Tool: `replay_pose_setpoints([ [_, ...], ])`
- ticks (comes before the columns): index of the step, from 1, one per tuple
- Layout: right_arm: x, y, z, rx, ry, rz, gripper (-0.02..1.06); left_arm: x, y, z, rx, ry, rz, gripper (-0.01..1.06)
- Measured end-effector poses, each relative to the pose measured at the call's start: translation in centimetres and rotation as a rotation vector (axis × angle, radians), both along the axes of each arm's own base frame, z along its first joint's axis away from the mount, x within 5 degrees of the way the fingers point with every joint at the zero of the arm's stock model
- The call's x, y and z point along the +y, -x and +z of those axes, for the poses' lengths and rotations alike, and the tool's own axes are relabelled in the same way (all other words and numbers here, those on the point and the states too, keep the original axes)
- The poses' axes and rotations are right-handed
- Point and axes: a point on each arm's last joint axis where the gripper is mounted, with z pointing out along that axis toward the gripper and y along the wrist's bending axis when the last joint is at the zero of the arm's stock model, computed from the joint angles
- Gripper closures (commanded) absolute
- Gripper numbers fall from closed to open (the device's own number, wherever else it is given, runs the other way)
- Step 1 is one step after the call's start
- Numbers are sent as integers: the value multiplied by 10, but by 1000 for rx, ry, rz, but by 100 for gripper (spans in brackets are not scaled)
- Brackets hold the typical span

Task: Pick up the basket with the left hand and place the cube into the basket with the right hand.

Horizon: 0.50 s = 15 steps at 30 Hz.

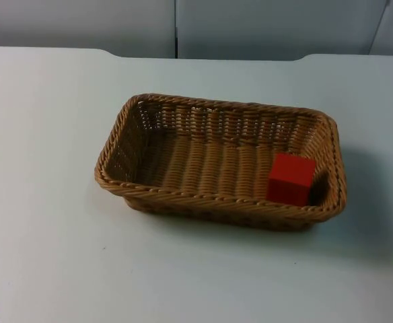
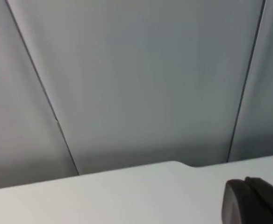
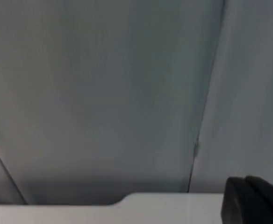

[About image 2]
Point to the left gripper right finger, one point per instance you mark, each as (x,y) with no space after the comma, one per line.
(270,198)

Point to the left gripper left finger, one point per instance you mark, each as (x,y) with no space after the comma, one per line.
(240,205)

